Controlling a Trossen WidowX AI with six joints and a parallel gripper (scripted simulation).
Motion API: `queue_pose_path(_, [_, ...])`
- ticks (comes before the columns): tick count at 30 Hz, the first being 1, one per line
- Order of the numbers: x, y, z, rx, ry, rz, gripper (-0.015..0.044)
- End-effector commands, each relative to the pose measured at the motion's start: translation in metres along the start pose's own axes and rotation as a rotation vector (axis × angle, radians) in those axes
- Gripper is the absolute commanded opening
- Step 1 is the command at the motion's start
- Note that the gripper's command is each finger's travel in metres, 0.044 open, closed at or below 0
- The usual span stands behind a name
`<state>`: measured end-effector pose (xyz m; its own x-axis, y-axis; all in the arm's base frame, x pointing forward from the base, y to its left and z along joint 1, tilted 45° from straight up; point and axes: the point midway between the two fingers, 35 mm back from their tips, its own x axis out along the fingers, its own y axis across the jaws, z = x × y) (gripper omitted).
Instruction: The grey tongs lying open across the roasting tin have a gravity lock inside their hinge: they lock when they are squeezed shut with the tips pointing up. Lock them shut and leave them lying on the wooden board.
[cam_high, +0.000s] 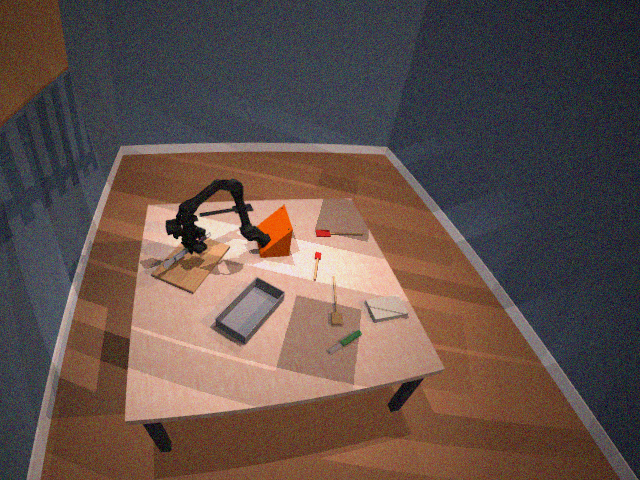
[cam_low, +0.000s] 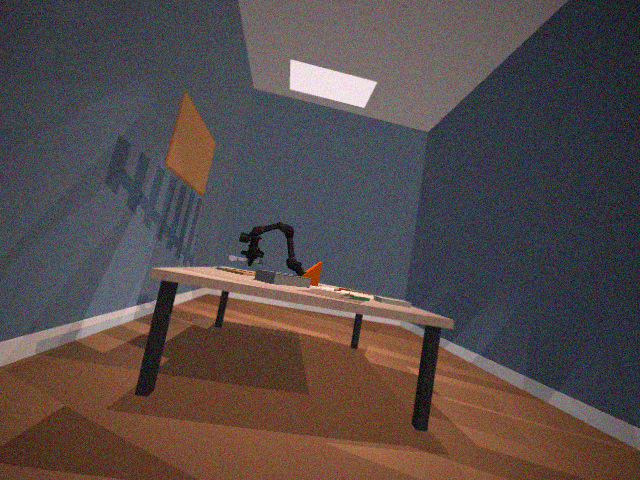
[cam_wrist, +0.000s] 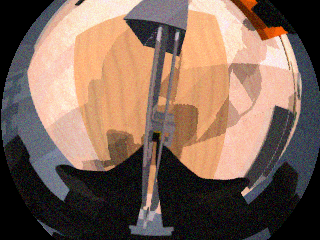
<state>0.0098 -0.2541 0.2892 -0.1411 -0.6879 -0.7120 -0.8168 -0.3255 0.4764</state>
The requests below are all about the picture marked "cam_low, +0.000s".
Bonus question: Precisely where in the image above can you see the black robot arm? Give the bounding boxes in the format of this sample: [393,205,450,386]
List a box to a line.
[239,222,306,276]

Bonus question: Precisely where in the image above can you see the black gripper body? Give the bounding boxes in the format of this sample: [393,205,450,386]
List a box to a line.
[241,244,263,258]

